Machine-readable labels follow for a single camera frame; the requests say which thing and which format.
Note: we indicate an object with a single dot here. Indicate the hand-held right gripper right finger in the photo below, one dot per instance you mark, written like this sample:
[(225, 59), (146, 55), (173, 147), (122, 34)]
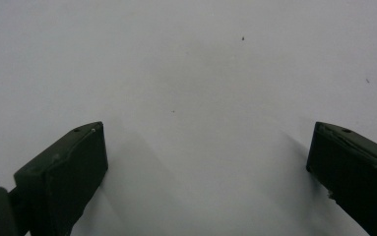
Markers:
[(356, 173)]

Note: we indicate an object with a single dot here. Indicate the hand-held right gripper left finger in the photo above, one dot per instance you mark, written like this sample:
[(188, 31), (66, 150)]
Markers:
[(68, 170)]

